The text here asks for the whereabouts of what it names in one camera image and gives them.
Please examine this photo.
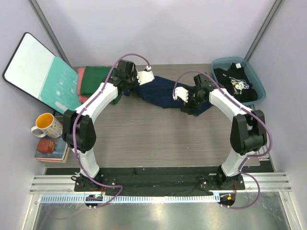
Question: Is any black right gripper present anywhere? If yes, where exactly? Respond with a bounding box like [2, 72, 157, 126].
[181, 87, 206, 116]

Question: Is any navy blue t shirt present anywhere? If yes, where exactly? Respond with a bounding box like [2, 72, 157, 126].
[130, 76, 213, 116]

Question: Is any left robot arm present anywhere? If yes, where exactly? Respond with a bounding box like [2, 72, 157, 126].
[62, 59, 141, 191]

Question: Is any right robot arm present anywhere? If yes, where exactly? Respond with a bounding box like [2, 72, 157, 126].
[173, 73, 267, 189]

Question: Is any stack of books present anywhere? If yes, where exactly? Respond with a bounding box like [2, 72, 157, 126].
[35, 137, 70, 162]

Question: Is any folded green t shirt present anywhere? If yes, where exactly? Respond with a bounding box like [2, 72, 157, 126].
[77, 66, 111, 103]

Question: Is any black printed t shirt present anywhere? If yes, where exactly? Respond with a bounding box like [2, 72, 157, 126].
[213, 63, 258, 103]

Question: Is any teal plastic bin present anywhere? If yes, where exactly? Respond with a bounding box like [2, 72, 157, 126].
[211, 57, 266, 106]

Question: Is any folded pink t shirt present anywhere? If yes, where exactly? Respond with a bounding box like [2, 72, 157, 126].
[76, 67, 92, 104]

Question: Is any yellow inside floral mug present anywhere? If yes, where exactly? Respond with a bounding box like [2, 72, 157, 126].
[31, 113, 63, 138]

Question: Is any white and teal board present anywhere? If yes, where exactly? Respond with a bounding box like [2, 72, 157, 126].
[2, 32, 81, 114]

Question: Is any red small box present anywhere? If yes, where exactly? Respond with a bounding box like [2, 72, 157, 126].
[36, 139, 56, 154]

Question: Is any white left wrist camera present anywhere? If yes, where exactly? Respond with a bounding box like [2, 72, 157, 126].
[137, 65, 154, 85]

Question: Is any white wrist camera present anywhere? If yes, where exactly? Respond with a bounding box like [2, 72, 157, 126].
[173, 87, 191, 103]
[137, 65, 154, 85]

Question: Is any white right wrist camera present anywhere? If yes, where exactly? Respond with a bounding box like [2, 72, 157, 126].
[173, 87, 191, 103]

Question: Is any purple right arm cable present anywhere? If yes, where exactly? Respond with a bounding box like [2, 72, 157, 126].
[173, 70, 274, 209]

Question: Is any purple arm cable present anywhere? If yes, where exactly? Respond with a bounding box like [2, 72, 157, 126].
[73, 53, 151, 209]
[173, 70, 274, 209]

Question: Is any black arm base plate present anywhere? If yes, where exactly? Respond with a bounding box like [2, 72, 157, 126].
[44, 166, 275, 192]

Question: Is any left aluminium frame post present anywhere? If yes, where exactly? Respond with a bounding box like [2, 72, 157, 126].
[28, 0, 71, 67]

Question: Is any aluminium frame post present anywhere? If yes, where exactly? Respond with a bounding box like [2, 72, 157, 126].
[245, 0, 284, 61]
[28, 0, 71, 67]

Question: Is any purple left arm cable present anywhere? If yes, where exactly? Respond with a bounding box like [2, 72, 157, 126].
[73, 53, 151, 209]

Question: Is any right aluminium frame post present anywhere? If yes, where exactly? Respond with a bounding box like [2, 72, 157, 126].
[245, 0, 284, 61]

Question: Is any aluminium front rail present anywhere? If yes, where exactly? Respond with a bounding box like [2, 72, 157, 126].
[30, 173, 292, 206]

